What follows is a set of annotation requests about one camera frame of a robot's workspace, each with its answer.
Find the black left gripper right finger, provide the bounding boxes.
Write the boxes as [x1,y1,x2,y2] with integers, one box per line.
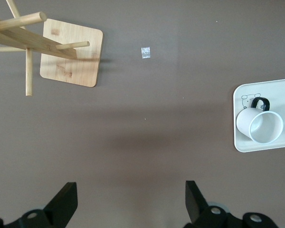
[184,180,280,228]

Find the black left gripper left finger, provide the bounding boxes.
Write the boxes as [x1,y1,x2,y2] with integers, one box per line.
[0,182,78,228]

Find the white cup with black handle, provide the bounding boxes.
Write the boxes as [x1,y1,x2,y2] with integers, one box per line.
[236,96,284,145]

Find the wooden mug tree stand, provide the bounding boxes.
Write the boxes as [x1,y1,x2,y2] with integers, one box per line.
[0,0,104,96]

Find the cream tray with rabbit print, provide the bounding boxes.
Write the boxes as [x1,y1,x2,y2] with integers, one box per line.
[232,77,285,153]

